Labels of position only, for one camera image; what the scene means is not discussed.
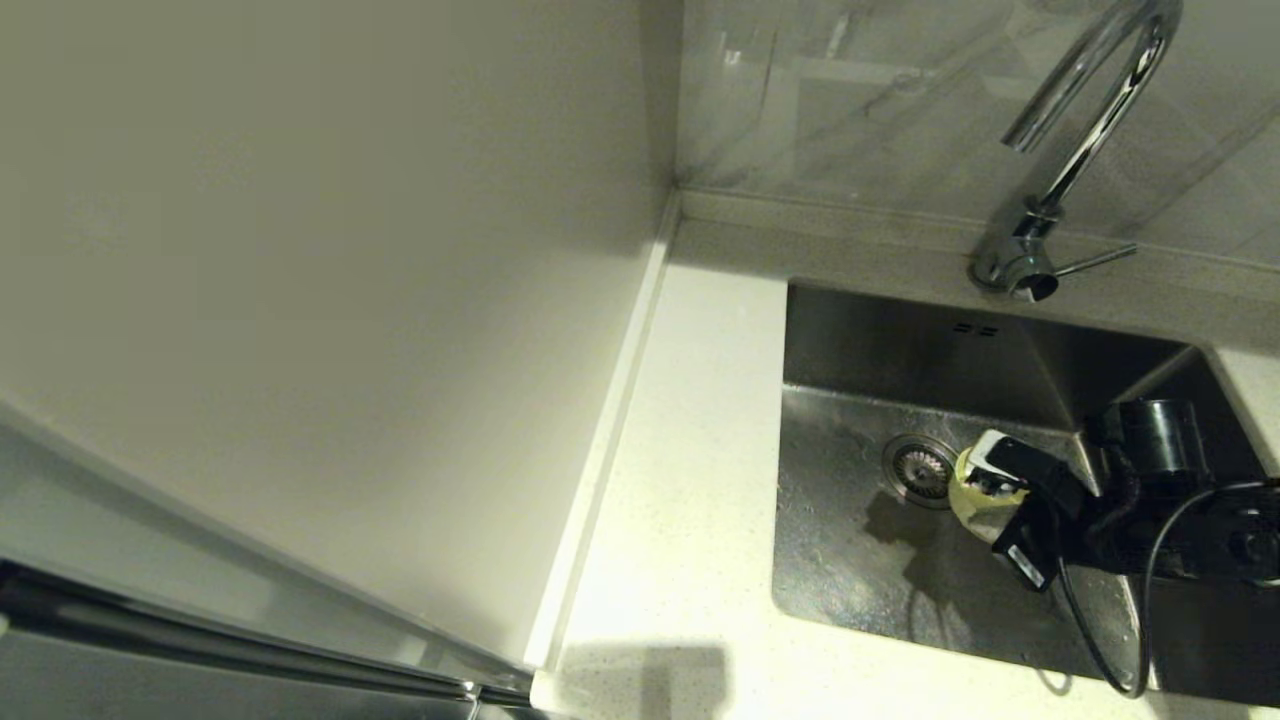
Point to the stainless steel appliance door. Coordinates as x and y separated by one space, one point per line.
200 695

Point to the round metal sink drain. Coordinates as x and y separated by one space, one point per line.
915 470

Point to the tall white cabinet side panel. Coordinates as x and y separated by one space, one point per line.
300 250

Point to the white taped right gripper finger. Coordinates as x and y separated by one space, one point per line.
1030 465
1030 545

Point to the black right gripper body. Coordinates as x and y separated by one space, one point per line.
1085 530

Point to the chrome gooseneck faucet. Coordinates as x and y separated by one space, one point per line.
1020 262

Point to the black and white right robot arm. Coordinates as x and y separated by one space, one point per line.
1160 440

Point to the yellow bowl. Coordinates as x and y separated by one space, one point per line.
975 510

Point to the stainless steel sink basin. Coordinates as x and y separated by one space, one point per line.
900 590

